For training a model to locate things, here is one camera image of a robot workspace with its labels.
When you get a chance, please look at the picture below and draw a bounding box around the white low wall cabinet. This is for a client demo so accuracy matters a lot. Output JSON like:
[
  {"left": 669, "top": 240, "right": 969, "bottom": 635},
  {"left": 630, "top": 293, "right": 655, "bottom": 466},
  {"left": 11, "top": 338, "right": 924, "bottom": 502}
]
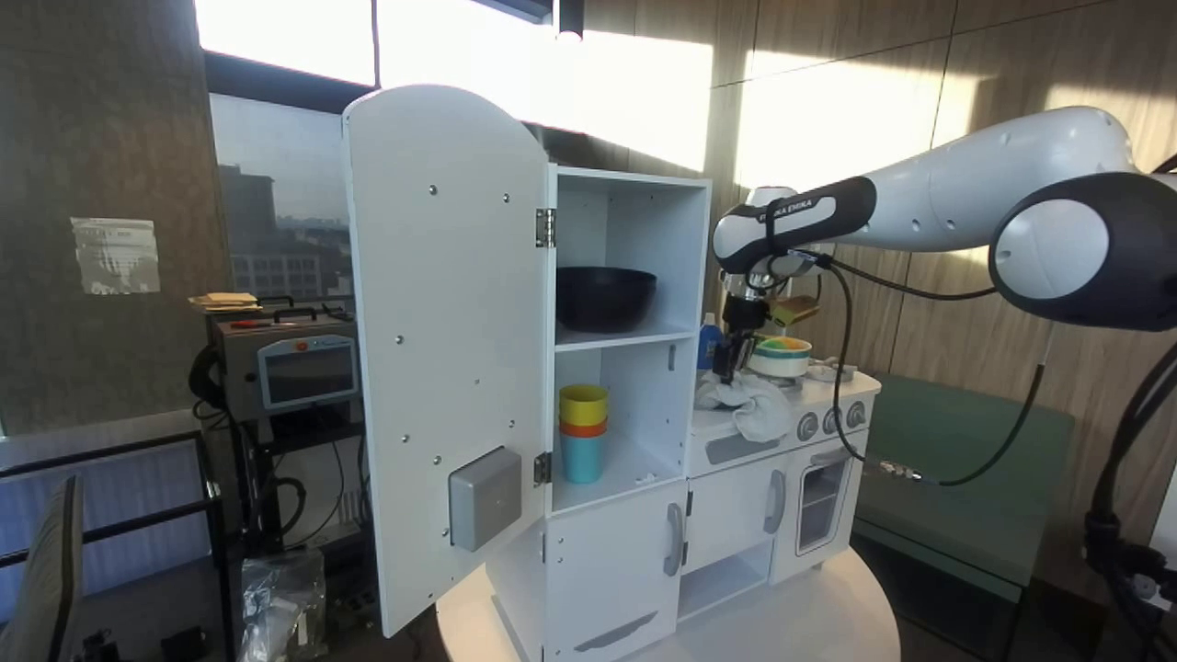
[{"left": 0, "top": 409, "right": 232, "bottom": 619}]

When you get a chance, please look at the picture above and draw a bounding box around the white pot with teal rim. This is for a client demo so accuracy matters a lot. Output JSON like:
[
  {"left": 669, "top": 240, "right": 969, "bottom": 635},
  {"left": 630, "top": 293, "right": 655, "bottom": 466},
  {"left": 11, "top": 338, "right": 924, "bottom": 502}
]
[{"left": 748, "top": 331, "right": 818, "bottom": 384}]

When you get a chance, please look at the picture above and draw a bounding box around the white paper sheet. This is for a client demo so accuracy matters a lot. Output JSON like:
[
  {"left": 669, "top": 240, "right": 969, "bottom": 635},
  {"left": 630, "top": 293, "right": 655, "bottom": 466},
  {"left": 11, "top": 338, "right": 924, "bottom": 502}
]
[{"left": 65, "top": 212, "right": 167, "bottom": 298}]

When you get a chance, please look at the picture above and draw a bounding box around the black equipment cart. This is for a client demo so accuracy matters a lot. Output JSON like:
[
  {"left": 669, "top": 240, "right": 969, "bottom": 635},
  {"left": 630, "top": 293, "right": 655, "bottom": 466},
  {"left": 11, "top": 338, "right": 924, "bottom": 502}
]
[{"left": 189, "top": 402, "right": 372, "bottom": 662}]

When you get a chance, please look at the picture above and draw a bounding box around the green sofa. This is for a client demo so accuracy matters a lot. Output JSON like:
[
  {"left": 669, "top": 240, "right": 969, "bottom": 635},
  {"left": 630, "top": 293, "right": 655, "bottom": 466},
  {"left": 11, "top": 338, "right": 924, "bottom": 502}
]
[{"left": 853, "top": 371, "right": 1080, "bottom": 607}]

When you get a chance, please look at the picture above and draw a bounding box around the blue plastic cup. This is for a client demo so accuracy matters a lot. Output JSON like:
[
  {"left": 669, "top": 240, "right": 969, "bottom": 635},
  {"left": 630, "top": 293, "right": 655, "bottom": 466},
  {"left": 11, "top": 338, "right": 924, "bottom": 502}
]
[{"left": 559, "top": 434, "right": 612, "bottom": 488}]

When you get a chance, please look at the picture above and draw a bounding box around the clear plastic bag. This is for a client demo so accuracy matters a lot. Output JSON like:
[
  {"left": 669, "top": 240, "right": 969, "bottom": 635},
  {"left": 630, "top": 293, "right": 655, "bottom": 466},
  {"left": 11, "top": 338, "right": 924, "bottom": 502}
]
[{"left": 234, "top": 549, "right": 330, "bottom": 662}]

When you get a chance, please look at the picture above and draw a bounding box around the round white table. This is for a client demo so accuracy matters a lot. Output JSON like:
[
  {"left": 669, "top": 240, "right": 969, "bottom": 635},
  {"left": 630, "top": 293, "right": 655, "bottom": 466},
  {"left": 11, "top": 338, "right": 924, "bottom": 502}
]
[{"left": 435, "top": 545, "right": 905, "bottom": 662}]

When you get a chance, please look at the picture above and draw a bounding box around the flat yellow object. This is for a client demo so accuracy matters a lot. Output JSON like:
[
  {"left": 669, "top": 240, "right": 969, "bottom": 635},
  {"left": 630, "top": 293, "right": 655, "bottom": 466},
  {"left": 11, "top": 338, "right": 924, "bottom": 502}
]
[{"left": 189, "top": 290, "right": 265, "bottom": 316}]

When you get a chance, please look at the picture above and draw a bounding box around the gold and black gripper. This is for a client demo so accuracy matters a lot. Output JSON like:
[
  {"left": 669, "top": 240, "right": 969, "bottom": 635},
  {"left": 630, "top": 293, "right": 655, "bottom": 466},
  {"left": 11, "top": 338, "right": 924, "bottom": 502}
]
[{"left": 714, "top": 257, "right": 792, "bottom": 386}]

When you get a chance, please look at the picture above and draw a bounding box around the black bowl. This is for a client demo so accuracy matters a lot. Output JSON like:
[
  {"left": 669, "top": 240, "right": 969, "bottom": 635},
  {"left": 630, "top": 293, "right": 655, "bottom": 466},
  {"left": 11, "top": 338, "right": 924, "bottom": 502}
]
[{"left": 555, "top": 263, "right": 663, "bottom": 335}]

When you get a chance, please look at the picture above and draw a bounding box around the blue toy detergent bottle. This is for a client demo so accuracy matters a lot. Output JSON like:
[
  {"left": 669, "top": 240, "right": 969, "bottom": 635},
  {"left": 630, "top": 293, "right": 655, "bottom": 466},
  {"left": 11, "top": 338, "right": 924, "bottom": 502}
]
[{"left": 694, "top": 311, "right": 728, "bottom": 380}]

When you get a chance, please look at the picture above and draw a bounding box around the white cotton towel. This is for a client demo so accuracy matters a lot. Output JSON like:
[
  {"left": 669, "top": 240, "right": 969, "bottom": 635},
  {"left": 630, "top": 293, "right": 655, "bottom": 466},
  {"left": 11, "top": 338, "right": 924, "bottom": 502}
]
[{"left": 694, "top": 371, "right": 803, "bottom": 450}]

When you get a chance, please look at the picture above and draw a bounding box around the grey device with screen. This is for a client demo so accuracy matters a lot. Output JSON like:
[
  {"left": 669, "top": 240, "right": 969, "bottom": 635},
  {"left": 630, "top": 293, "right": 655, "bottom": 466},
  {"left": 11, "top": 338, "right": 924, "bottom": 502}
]
[{"left": 197, "top": 306, "right": 364, "bottom": 425}]

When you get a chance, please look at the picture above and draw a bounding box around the grey chair back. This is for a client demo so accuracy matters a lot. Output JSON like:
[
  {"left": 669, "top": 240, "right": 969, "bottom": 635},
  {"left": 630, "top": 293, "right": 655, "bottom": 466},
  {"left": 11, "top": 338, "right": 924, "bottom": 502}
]
[{"left": 0, "top": 476, "right": 92, "bottom": 662}]

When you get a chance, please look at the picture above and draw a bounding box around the white toy kitchen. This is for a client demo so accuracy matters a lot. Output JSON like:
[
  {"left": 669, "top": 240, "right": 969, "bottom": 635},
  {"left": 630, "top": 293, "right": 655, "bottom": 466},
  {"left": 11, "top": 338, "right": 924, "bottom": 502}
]
[{"left": 482, "top": 163, "right": 888, "bottom": 662}]

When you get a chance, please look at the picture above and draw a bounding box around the black curved cable bundle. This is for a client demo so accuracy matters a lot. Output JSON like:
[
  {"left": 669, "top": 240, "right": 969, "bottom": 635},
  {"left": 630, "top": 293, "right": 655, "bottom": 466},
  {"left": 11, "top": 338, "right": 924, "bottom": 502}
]
[{"left": 1080, "top": 341, "right": 1177, "bottom": 662}]

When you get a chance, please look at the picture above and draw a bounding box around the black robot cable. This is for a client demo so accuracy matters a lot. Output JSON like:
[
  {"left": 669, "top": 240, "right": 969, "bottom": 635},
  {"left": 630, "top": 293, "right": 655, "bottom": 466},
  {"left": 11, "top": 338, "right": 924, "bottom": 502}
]
[{"left": 803, "top": 249, "right": 1050, "bottom": 493}]

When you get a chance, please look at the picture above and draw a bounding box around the yellow plastic cup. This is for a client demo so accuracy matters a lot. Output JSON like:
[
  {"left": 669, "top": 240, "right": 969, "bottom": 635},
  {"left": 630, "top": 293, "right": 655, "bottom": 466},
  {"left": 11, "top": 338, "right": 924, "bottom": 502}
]
[{"left": 559, "top": 384, "right": 612, "bottom": 431}]

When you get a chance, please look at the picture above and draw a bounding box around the white toy kitchen door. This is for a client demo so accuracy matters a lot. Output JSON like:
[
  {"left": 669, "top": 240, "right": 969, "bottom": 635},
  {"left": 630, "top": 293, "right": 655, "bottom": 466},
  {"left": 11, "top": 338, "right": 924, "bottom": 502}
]
[{"left": 340, "top": 81, "right": 562, "bottom": 641}]

